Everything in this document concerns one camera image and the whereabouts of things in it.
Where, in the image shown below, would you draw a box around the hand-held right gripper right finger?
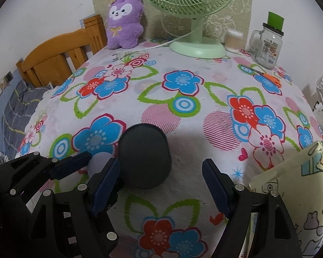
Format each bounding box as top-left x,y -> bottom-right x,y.
202,158 -> 303,258

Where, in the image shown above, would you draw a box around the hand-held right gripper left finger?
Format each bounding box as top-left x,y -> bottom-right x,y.
27,158 -> 126,258

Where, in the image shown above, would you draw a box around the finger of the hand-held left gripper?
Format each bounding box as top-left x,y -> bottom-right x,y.
0,151 -> 93,202

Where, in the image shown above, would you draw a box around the white lavender round ball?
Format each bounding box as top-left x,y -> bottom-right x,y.
87,153 -> 116,175

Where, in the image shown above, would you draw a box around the black cylinder container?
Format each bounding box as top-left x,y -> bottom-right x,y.
118,123 -> 172,190

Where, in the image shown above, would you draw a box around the yellow cartoon fabric storage box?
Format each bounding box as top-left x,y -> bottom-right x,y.
249,139 -> 323,258

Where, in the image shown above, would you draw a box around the grey plaid bedding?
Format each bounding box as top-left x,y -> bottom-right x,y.
0,68 -> 46,167

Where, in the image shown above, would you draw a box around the floral tablecloth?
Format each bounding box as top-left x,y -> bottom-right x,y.
15,39 -> 323,258

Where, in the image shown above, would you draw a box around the wooden bed headboard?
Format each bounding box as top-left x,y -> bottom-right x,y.
16,14 -> 108,89

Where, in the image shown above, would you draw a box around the purple plush toy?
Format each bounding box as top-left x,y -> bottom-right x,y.
106,0 -> 145,50

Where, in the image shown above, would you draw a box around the green desk fan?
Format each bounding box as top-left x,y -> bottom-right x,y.
138,0 -> 239,59

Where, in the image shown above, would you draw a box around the clear cotton swab jar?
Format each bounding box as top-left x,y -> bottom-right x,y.
225,29 -> 244,52

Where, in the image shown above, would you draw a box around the glass mug jar green lid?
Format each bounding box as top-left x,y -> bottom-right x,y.
249,11 -> 285,70

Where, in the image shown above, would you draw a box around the beige cartoon print board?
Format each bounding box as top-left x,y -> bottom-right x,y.
90,0 -> 255,50

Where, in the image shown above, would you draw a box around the orange handled scissors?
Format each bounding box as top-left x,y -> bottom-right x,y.
249,66 -> 283,87

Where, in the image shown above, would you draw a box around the white fan power cable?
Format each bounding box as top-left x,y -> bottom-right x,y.
112,31 -> 193,60

